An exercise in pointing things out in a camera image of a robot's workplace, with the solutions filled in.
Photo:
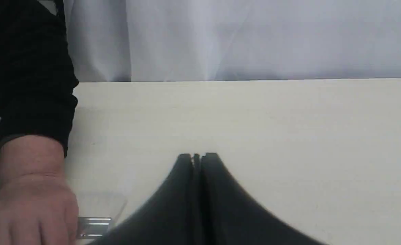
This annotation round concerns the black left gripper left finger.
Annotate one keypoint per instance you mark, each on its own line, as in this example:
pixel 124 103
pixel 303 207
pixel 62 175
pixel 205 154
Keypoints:
pixel 165 218

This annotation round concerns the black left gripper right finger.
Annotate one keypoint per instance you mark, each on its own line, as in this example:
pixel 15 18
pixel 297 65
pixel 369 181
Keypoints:
pixel 231 216

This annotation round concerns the black sleeved forearm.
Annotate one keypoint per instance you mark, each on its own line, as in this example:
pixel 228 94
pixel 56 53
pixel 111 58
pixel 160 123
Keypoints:
pixel 37 78

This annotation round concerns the person's bare hand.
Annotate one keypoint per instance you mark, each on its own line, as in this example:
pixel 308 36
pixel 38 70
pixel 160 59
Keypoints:
pixel 37 210

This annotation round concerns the white backdrop curtain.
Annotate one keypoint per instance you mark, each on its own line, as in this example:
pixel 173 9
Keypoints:
pixel 207 40

